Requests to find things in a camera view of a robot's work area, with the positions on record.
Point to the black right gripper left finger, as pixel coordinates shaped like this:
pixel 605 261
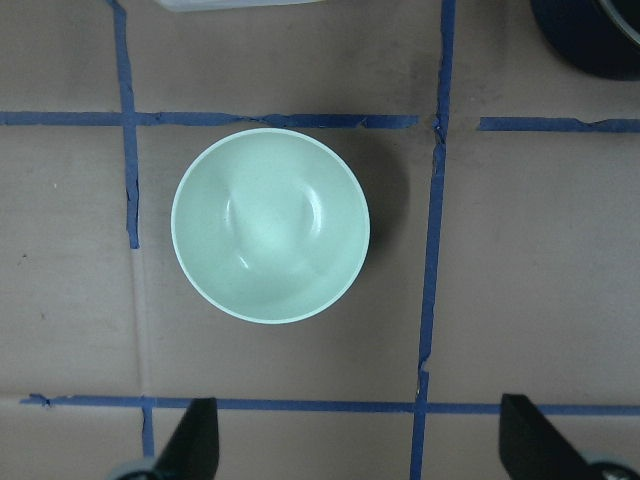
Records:
pixel 193 450

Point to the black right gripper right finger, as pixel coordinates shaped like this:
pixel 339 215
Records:
pixel 530 447

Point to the light green bowl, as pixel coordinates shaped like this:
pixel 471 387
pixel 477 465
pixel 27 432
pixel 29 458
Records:
pixel 270 226

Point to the dark blue saucepan with lid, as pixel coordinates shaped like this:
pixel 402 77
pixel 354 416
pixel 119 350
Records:
pixel 598 37

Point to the clear plastic food container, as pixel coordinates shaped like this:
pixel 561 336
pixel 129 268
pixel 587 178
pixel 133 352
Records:
pixel 210 5

